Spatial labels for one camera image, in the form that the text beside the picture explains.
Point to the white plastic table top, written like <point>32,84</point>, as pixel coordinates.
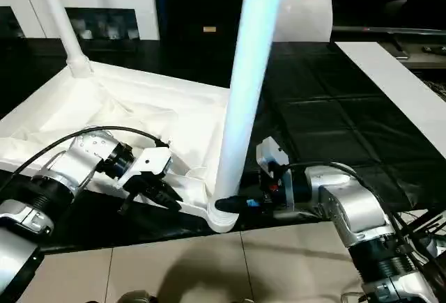
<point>122,108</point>

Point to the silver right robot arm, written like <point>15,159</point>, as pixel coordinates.
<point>359,209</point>

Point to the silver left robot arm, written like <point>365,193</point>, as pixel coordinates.
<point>62,170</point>

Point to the black table mat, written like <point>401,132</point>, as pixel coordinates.
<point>331,108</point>

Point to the black stand leg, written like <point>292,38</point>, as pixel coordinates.
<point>425,223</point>

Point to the white flat board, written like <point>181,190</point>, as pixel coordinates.
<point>393,83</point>

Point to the small tan label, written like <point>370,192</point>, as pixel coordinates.
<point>209,29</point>

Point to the black cabinet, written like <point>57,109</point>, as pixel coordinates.
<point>195,3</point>

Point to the white cabinet with glass doors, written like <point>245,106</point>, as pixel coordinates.
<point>104,0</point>

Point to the dark low tv bench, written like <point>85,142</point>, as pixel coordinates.
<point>418,59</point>

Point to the black remote control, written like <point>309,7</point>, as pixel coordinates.
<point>433,49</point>

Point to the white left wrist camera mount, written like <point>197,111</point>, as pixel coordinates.
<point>150,162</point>

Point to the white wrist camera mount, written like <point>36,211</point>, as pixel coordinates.
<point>275,156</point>
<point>150,162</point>

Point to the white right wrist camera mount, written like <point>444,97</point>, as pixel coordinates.
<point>275,156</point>

